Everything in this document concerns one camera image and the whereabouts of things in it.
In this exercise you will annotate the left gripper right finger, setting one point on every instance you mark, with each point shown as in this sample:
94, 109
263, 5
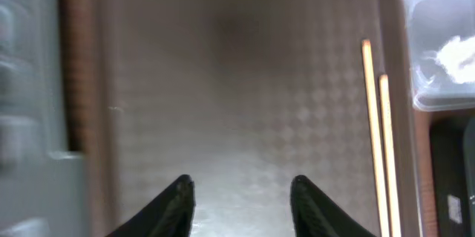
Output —
315, 214

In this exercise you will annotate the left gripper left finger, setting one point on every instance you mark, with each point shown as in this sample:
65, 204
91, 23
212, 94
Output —
170, 214

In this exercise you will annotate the wooden chopstick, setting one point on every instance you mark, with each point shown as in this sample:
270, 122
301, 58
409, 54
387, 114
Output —
375, 135
390, 159

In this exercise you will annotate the grey plastic dishwasher rack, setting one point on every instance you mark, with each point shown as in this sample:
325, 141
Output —
43, 189

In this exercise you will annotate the black food waste tray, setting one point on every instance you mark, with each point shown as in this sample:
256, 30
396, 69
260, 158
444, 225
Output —
452, 154

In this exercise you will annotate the clear plastic waste bin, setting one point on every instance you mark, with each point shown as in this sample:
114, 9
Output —
429, 25

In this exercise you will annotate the brown serving tray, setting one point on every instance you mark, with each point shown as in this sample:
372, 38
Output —
243, 95

